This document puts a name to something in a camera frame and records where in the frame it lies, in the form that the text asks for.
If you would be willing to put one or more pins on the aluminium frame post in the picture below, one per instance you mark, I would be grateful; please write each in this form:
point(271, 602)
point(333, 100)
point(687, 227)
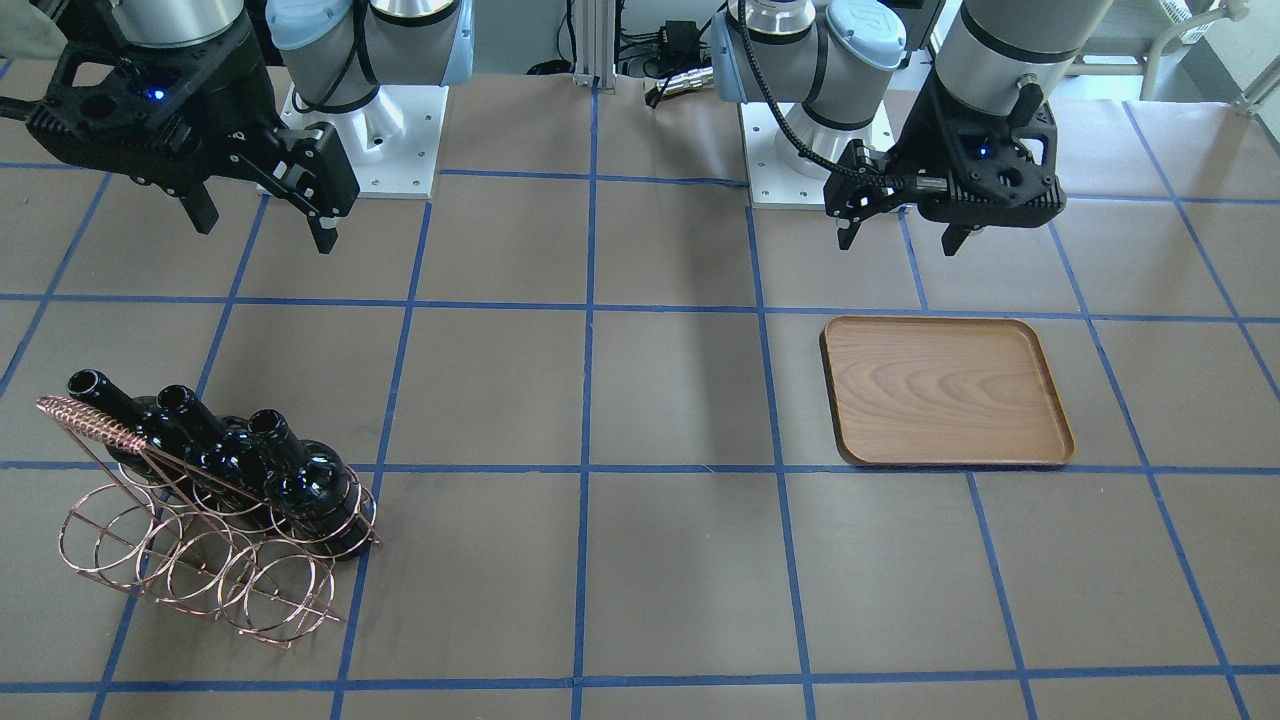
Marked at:
point(594, 43)

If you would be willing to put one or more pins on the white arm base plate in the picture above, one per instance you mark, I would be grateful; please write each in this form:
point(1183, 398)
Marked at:
point(778, 177)
point(392, 143)

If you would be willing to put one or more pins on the copper wire bottle basket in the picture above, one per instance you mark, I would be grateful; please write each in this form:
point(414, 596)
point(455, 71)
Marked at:
point(180, 552)

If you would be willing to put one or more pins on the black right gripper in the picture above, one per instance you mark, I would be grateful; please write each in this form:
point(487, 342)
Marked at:
point(247, 92)

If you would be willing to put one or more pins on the dark wine bottle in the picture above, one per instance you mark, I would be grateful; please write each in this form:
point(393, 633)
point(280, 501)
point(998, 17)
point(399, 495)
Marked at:
point(314, 492)
point(140, 414)
point(232, 461)

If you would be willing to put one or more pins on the wooden tray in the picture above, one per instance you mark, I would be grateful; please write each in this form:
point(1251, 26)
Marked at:
point(943, 390)

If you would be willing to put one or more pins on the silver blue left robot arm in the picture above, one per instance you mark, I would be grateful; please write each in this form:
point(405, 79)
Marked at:
point(835, 60)

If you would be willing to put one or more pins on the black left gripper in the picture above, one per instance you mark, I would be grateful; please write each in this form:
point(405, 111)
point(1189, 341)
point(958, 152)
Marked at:
point(917, 138)

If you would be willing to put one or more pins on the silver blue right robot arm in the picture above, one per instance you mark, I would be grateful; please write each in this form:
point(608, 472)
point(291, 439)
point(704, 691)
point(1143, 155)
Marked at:
point(317, 103)

